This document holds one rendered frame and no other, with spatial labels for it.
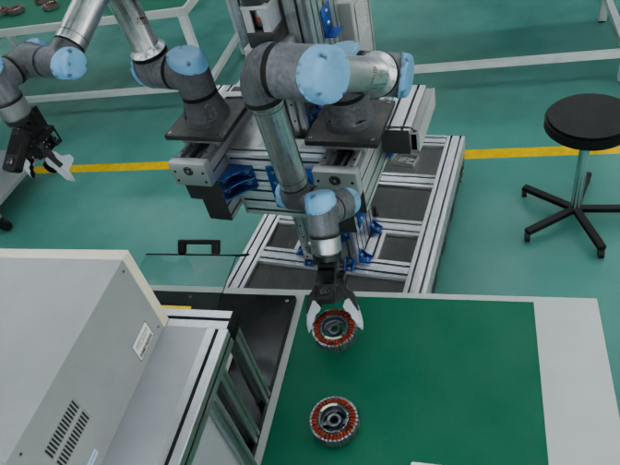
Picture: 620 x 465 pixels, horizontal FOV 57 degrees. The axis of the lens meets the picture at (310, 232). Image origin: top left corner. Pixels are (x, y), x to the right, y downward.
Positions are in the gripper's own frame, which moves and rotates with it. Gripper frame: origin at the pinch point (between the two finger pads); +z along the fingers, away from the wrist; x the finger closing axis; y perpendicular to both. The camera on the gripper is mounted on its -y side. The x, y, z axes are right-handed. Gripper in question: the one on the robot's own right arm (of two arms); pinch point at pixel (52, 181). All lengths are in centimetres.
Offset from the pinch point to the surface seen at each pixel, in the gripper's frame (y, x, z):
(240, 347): -31, -68, 15
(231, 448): -48, -71, 25
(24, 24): 194, 209, 40
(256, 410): -33, -66, 38
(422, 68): 229, -50, 96
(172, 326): -35, -58, 4
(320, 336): -14, -78, 31
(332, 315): -8, -79, 31
